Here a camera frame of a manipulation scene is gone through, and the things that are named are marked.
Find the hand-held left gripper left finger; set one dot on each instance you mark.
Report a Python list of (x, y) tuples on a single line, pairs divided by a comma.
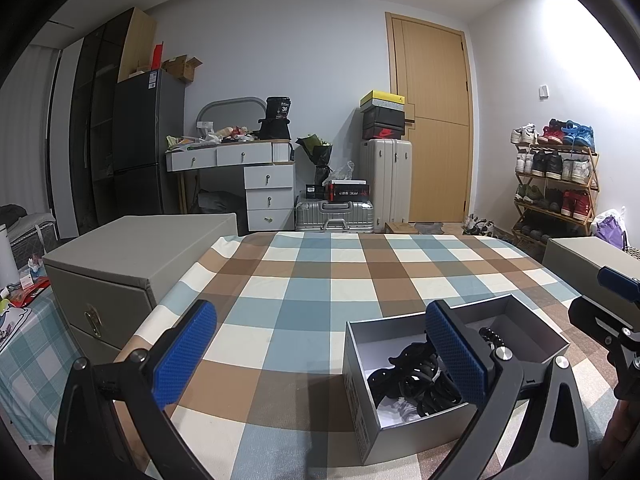
[(185, 350)]

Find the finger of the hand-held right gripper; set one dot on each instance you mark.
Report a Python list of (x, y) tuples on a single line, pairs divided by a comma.
[(600, 320), (622, 282)]

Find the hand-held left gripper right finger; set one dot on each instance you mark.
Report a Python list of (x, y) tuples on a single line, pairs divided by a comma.
[(455, 355)]

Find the black hair claw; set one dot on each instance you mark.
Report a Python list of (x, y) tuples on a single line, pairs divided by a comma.
[(432, 390)]

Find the grey cardboard box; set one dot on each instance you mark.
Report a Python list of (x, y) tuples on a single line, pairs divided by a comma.
[(365, 410)]

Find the person's right hand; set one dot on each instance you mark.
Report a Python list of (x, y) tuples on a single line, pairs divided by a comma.
[(622, 440)]

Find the purple bag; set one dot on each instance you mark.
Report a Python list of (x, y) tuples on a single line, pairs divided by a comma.
[(610, 230)]

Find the large grey storage box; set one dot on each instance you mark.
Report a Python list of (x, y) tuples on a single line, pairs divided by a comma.
[(135, 255)]

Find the wooden shoe rack with shoes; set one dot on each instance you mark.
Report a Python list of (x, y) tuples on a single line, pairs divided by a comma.
[(555, 180)]

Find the shoes on floor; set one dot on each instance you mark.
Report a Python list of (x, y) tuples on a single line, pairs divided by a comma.
[(477, 226)]

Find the brown blue checkered tablecloth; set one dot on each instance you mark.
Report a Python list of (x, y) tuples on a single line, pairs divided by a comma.
[(300, 285)]

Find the brown cardboard box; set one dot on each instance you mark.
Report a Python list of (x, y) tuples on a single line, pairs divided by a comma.
[(400, 228)]

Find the teal plaid cloth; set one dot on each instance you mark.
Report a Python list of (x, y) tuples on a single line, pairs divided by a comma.
[(35, 360)]

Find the white drawer dresser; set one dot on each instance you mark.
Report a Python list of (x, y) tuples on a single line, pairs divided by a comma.
[(267, 195)]

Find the silver suitcase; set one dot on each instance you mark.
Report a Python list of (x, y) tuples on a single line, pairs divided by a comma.
[(335, 215)]

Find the beige upright suitcase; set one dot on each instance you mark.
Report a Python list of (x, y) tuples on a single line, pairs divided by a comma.
[(387, 180)]

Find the black red flat box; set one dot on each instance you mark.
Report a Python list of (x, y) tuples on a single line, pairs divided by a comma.
[(349, 191)]

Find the white cylinder bin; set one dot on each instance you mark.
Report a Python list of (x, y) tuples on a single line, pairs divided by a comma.
[(7, 255)]

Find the small black box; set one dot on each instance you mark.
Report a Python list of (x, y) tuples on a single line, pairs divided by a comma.
[(315, 191)]

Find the dark grey fridge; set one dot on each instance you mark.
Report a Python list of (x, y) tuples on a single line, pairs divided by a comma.
[(147, 140)]

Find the clear plastic bag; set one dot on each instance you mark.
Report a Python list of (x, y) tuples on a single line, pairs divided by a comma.
[(340, 172)]

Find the clutter on dresser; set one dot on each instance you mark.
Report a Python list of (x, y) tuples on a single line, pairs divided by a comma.
[(220, 135)]

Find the dark wrapped bouquet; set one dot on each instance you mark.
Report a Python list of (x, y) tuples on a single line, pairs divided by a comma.
[(317, 155)]

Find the grey framed mirror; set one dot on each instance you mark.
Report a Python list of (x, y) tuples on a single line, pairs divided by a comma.
[(230, 112)]

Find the wooden door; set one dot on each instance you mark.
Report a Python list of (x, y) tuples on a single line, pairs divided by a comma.
[(430, 110)]

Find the black bag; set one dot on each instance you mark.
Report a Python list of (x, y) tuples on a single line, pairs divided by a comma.
[(275, 120)]

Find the grey black shoe box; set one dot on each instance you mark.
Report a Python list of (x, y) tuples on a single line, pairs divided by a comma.
[(382, 116)]

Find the dark wardrobe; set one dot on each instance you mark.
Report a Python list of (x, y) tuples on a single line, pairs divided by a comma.
[(95, 110)]

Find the yellow shoe box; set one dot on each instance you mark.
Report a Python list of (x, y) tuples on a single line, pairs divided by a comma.
[(382, 99)]

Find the open cardboard boxes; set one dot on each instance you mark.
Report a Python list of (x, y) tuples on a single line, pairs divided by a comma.
[(182, 67)]

